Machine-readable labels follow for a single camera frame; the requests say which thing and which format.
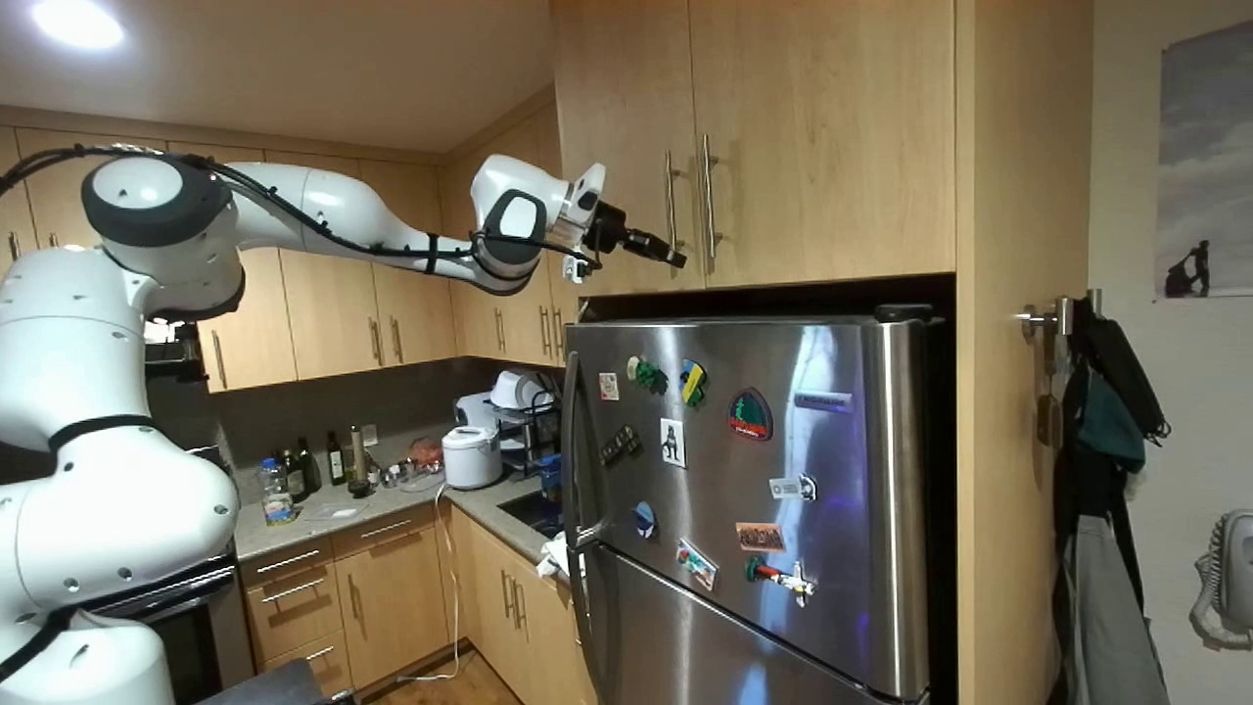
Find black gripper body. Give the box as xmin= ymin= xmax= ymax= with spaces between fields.
xmin=585 ymin=204 xmax=627 ymax=256

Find wooden cupboard door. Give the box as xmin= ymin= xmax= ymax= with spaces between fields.
xmin=551 ymin=0 xmax=687 ymax=240
xmin=688 ymin=0 xmax=957 ymax=285

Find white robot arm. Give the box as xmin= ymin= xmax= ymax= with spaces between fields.
xmin=0 ymin=146 xmax=678 ymax=705

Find stainless steel refrigerator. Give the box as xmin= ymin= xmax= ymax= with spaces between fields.
xmin=564 ymin=319 xmax=932 ymax=705

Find white kettle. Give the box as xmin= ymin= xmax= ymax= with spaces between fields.
xmin=488 ymin=369 xmax=558 ymax=422

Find white rice cooker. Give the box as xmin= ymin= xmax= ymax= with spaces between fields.
xmin=441 ymin=427 xmax=501 ymax=491

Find upper kitchen cabinets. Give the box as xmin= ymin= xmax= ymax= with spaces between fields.
xmin=0 ymin=125 xmax=572 ymax=392

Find kitchen cabinets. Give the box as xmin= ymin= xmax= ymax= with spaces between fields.
xmin=0 ymin=125 xmax=572 ymax=392
xmin=234 ymin=493 xmax=594 ymax=705

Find lower kitchen cabinets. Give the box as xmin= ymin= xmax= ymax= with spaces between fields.
xmin=234 ymin=493 xmax=594 ymax=705

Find hanging dark jackets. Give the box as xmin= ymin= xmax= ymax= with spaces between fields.
xmin=1050 ymin=299 xmax=1170 ymax=705

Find ceiling light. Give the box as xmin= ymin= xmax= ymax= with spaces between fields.
xmin=28 ymin=0 xmax=125 ymax=51

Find right door metal handle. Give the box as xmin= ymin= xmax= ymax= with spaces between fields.
xmin=700 ymin=150 xmax=719 ymax=279

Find door metal handle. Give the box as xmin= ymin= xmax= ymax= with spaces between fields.
xmin=700 ymin=150 xmax=719 ymax=279
xmin=667 ymin=151 xmax=687 ymax=251

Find left door metal handle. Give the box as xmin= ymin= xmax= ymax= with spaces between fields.
xmin=667 ymin=151 xmax=687 ymax=251

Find wall picture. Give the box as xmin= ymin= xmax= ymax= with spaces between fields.
xmin=1161 ymin=22 xmax=1253 ymax=299

